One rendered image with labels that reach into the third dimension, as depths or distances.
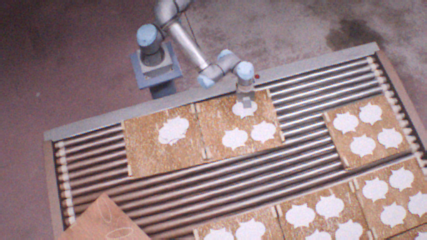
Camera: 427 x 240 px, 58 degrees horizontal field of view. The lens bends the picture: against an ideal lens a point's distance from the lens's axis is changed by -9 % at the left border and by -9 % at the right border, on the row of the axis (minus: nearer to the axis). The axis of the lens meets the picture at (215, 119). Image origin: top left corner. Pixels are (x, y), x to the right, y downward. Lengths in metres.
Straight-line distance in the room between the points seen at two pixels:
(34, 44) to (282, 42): 2.33
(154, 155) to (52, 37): 2.24
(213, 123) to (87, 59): 1.88
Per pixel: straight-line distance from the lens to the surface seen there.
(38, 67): 4.01
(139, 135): 2.28
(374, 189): 2.21
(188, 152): 2.20
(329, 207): 2.12
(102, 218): 2.07
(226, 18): 3.86
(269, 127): 2.23
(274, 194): 2.13
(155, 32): 2.31
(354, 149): 2.26
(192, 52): 1.93
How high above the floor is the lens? 2.96
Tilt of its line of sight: 64 degrees down
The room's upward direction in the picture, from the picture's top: 7 degrees counter-clockwise
